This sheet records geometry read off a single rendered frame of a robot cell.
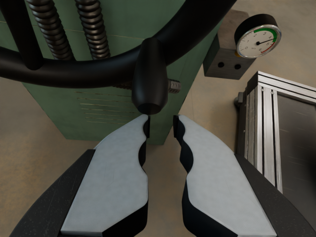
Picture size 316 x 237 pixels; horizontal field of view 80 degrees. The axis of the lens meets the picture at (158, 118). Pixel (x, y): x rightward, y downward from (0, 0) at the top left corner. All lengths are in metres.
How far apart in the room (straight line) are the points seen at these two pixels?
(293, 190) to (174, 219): 0.45
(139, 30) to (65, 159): 0.67
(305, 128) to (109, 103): 0.80
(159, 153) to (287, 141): 0.53
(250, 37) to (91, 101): 0.44
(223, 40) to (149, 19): 0.14
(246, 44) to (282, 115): 0.66
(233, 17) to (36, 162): 0.86
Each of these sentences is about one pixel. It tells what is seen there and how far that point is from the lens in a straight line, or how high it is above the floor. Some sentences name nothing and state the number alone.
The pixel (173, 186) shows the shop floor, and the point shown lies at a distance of 0.87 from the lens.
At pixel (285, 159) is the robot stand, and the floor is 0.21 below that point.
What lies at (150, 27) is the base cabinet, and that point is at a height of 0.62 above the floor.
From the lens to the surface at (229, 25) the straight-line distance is 0.44.
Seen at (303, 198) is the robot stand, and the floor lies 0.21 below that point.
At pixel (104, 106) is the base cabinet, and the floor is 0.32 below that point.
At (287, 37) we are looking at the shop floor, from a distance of 1.83.
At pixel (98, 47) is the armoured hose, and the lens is 0.25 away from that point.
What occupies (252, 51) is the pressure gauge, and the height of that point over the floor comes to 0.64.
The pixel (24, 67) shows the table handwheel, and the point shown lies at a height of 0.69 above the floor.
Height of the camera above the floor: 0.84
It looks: 61 degrees down
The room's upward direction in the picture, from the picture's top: 17 degrees clockwise
